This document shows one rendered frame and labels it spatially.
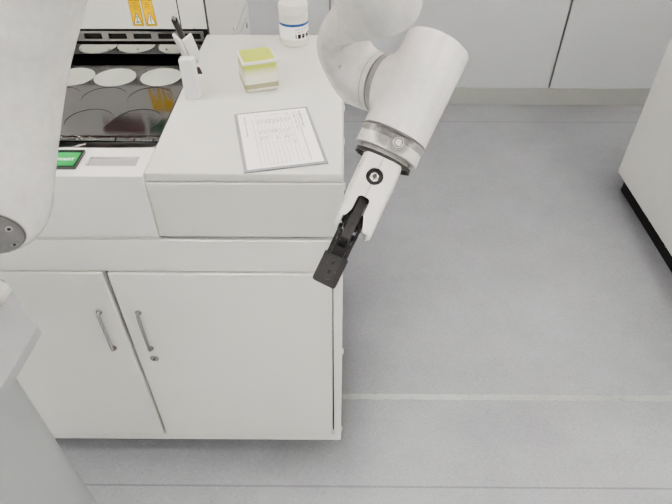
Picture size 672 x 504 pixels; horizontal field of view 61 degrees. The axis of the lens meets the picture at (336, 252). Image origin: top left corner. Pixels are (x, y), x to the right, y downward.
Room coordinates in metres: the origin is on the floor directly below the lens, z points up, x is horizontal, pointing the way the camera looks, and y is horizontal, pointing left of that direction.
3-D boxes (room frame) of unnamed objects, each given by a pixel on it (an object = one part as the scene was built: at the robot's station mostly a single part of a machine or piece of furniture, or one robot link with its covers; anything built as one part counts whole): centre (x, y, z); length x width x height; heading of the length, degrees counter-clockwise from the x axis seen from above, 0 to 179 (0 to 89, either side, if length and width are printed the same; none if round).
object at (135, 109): (1.22, 0.54, 0.90); 0.34 x 0.34 x 0.01; 0
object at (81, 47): (1.43, 0.56, 0.89); 0.44 x 0.02 x 0.10; 90
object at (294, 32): (1.39, 0.10, 1.01); 0.07 x 0.07 x 0.10
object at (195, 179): (1.12, 0.16, 0.89); 0.62 x 0.35 x 0.14; 0
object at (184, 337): (1.12, 0.46, 0.41); 0.97 x 0.64 x 0.82; 90
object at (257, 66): (1.15, 0.17, 1.00); 0.07 x 0.07 x 0.07; 18
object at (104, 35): (1.44, 0.56, 0.96); 0.44 x 0.01 x 0.02; 90
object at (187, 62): (1.11, 0.30, 1.03); 0.06 x 0.04 x 0.13; 0
